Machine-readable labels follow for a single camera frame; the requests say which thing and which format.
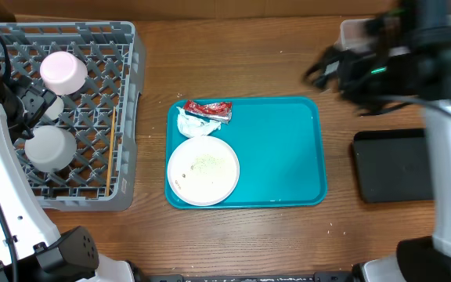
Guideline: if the clear plastic container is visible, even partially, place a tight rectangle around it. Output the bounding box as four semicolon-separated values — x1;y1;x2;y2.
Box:
333;14;451;99

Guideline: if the grey bowl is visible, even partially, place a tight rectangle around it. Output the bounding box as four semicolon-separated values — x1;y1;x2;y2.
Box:
24;125;77;172

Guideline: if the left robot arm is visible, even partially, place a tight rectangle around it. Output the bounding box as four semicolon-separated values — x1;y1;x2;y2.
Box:
0;36;147;282

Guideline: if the red foil snack wrapper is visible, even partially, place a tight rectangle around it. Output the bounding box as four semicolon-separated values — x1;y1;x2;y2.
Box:
183;100;233;124

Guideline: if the grey dishwasher rack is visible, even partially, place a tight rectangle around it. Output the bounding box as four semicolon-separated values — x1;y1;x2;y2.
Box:
0;21;146;211

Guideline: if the crumpled white napkin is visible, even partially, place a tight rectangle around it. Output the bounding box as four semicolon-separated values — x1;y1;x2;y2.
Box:
177;107;222;138

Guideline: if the black plastic tray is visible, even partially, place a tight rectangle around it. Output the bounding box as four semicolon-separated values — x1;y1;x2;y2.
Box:
351;128;434;204

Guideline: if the white paper cup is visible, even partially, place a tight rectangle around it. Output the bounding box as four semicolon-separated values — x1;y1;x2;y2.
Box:
45;96;64;121

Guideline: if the teal plastic tray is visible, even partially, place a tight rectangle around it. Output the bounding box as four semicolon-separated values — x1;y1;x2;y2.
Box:
164;96;328;210

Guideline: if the large white plate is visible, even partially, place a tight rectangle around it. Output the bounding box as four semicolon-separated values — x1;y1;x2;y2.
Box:
167;136;240;207

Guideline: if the brown cardboard backdrop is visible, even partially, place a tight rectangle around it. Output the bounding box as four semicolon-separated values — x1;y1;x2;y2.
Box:
0;0;395;20

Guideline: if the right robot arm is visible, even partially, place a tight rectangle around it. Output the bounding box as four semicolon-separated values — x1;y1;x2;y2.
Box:
303;0;451;281

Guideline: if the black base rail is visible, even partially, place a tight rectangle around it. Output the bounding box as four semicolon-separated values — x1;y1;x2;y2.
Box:
149;271;355;282

